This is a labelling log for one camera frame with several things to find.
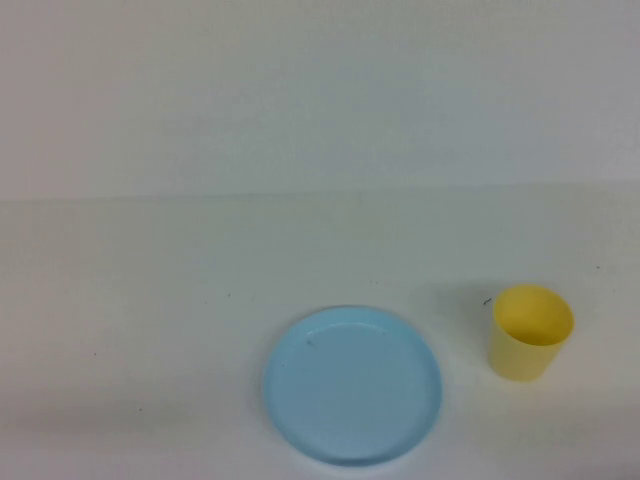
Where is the yellow plastic cup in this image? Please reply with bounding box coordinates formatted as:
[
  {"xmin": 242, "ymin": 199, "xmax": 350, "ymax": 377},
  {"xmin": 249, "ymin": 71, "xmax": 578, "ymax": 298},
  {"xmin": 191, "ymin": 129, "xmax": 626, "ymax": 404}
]
[{"xmin": 488, "ymin": 283, "xmax": 576, "ymax": 384}]

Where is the light blue round plate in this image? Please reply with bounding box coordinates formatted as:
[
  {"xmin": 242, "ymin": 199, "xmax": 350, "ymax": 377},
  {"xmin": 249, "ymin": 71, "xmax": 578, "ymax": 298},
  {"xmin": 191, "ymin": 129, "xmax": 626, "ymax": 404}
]
[{"xmin": 262, "ymin": 305, "xmax": 444, "ymax": 469}]

